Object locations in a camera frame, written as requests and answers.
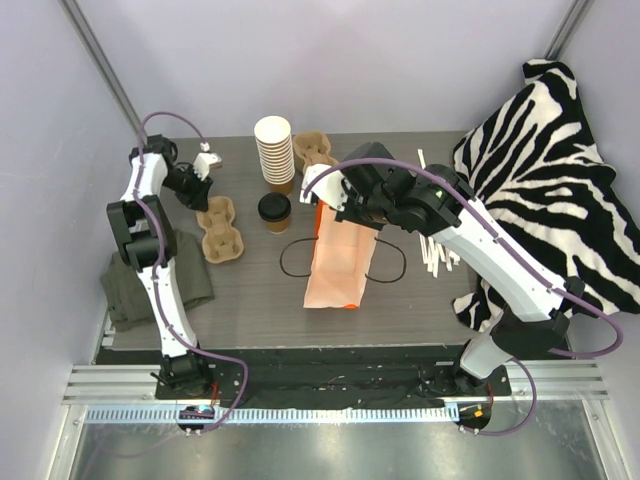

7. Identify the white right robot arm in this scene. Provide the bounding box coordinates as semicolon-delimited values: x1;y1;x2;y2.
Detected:
300;142;583;395

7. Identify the olive green cloth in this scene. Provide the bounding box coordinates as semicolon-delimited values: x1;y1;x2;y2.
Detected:
100;230;214;331

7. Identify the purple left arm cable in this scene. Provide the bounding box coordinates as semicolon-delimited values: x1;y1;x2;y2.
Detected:
137;111;251;459

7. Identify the orange paper bag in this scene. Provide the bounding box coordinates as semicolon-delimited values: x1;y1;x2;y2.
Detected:
299;202;396;309

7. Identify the white slotted cable duct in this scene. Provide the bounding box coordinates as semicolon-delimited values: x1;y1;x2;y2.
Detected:
85;403;459;426

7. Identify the stack of paper cups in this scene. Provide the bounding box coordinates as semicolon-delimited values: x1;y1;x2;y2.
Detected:
254;116;295;196

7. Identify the zebra print blanket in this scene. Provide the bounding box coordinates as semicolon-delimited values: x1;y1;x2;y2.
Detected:
452;59;639;315

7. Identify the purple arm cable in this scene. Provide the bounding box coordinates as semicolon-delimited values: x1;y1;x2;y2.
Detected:
302;157;625;437
137;111;251;459

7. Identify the single cardboard cup carrier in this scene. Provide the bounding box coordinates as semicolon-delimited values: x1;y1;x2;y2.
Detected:
196;196;244;264

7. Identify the cardboard cup carrier stack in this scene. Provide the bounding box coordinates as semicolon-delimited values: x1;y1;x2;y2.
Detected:
292;130;338;174

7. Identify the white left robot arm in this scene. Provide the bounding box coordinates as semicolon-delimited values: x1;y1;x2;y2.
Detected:
106;134;220;399

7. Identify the brown paper coffee cup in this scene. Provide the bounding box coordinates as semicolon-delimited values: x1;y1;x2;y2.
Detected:
264;217;291;234

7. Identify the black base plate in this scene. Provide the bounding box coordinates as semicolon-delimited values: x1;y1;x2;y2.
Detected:
154;344;514;409

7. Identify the pile of wrapped straws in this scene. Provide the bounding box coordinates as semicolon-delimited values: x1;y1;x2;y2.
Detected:
417;147;469;279

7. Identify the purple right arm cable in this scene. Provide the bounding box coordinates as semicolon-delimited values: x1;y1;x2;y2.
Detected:
302;157;625;437

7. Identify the black plastic cup lid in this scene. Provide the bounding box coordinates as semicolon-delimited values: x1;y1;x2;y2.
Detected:
257;192;291;222

